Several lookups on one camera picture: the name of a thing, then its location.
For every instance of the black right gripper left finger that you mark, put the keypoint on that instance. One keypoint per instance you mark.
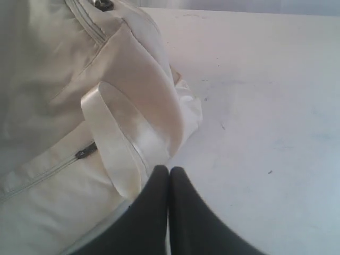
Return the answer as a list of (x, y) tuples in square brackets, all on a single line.
[(142, 228)]

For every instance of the cream white fabric bag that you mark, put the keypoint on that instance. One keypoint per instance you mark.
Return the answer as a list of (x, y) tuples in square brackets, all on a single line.
[(89, 106)]

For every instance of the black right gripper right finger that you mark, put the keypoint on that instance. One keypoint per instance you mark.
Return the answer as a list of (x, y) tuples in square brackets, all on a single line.
[(193, 226)]

